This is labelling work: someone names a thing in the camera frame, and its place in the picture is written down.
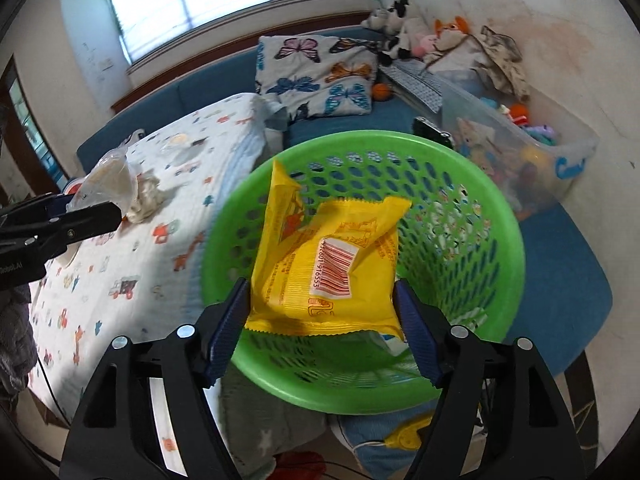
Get doorway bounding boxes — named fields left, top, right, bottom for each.
left=1, top=58, right=68, bottom=195

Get yellow power strip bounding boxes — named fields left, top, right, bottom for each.
left=384, top=412, right=434, bottom=451

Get yellow snack wrapper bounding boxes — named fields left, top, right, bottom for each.
left=245, top=162, right=411, bottom=337

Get orange fox plush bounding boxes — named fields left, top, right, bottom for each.
left=434, top=15, right=470, bottom=52

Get cow plush toy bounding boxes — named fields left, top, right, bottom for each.
left=361, top=0, right=431, bottom=66

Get patterned beige cloth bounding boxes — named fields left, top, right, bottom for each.
left=474, top=25, right=530, bottom=102

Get clear plastic bag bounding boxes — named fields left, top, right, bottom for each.
left=66, top=148, right=138, bottom=217

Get small orange ball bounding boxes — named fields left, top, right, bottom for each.
left=371, top=82, right=393, bottom=102

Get green plastic basket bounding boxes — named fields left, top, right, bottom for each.
left=201, top=130, right=525, bottom=415

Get crumpled white tissue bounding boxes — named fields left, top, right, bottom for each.
left=126, top=171, right=165, bottom=224

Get black handheld console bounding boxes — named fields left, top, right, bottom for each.
left=412, top=116, right=456, bottom=150

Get pink pig plush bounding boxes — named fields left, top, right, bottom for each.
left=411, top=34, right=438, bottom=60

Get clear toy storage box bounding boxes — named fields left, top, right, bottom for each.
left=438, top=78, right=599, bottom=220

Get butterfly pillow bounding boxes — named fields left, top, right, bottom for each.
left=255, top=35, right=378, bottom=122

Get white patterned tablecloth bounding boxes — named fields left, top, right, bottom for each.
left=29, top=93, right=273, bottom=422

